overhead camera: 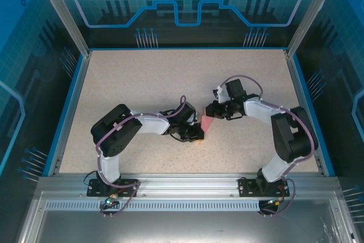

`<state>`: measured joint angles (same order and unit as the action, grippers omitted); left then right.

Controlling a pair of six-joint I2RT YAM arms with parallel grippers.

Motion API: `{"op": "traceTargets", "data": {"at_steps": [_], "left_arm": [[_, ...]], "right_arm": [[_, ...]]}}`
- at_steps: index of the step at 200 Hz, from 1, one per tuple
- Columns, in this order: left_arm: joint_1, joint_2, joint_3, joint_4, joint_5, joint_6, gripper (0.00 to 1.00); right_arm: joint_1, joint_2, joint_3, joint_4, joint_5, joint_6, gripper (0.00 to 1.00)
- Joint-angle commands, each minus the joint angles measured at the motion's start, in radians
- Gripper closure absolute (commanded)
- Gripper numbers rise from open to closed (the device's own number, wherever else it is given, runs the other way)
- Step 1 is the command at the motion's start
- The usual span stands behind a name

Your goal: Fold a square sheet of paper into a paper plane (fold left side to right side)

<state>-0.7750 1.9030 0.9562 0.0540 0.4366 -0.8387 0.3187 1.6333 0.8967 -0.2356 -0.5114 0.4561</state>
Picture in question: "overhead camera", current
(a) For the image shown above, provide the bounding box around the pink paper sheet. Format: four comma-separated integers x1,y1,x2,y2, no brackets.
200,107,214,133

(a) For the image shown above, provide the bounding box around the aluminium mounting beam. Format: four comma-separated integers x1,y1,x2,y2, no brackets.
36,173,342,198

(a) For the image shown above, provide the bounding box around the blue side trim strip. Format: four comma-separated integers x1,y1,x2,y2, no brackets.
292,54,336,177
42,54,85,177

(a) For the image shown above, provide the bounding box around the grey metal tray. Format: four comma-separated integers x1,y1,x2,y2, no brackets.
16,191,359,243

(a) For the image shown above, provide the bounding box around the slotted grey cable duct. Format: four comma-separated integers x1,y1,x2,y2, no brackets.
44,200,285,212

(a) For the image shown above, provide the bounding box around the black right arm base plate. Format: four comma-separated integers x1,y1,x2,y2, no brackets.
238,177,291,198

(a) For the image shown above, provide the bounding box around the aluminium side rail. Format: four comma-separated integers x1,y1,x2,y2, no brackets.
47,51,93,178
284,49,328,177

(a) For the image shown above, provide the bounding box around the cable connector with green light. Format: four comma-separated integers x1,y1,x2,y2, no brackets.
104,193,119,207
266,196,286,207

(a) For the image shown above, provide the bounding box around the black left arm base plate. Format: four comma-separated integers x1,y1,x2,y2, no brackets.
86,178,140,198

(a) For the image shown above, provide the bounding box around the aluminium corner post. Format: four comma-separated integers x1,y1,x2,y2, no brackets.
286,0,344,57
31,0,92,57

